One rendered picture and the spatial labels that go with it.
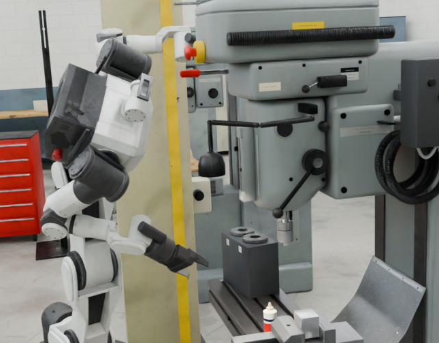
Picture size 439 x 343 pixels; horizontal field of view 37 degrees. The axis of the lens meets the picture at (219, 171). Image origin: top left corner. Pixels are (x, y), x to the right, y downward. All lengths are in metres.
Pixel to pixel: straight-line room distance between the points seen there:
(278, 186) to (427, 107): 0.45
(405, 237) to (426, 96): 0.59
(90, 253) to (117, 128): 0.55
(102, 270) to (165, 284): 1.41
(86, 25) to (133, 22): 7.29
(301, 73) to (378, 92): 0.24
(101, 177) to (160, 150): 1.69
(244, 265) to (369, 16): 0.97
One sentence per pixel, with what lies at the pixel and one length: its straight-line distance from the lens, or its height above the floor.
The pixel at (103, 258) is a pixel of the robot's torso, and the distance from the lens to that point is 2.35.
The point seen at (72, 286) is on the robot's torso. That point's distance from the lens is 2.36.
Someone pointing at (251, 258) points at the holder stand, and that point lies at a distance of 2.26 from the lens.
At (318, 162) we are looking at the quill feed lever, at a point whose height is 1.46.
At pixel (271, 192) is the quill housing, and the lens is 1.79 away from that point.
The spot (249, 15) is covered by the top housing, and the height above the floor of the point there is 1.84.
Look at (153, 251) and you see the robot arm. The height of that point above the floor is 1.13.
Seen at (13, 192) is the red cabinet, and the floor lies 0.50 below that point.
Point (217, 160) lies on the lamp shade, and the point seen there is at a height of 1.48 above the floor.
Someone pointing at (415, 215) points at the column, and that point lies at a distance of 1.98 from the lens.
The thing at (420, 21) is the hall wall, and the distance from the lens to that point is 9.23.
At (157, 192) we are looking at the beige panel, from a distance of 3.58.
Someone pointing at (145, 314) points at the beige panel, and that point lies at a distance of 3.78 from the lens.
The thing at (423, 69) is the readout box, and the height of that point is 1.70.
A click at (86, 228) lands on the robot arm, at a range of 2.11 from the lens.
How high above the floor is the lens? 1.79
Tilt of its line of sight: 11 degrees down
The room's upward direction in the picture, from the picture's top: 3 degrees counter-clockwise
